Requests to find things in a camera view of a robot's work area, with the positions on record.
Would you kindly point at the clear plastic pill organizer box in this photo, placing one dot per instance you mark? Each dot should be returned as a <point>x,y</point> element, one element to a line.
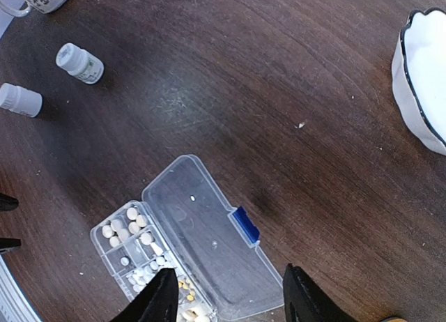
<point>184,222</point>

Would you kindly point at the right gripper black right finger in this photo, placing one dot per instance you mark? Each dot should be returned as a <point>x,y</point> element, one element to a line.
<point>305,301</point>

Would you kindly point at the front aluminium rail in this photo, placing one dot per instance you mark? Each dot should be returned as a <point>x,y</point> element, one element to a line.
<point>14,305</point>

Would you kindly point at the small white pill bottle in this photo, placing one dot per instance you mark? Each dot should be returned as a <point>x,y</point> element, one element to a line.
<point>20,100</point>

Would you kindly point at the orange pill bottle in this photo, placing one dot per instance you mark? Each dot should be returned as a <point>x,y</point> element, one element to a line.
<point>394,319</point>

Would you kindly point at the white scalloped bowl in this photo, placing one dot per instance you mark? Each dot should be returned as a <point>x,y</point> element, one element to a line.
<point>418,76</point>

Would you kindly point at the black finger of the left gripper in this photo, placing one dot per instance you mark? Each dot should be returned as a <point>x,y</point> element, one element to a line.
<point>8,203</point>
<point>9,244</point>

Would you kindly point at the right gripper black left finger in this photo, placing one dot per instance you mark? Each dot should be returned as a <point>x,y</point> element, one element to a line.
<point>157,302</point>

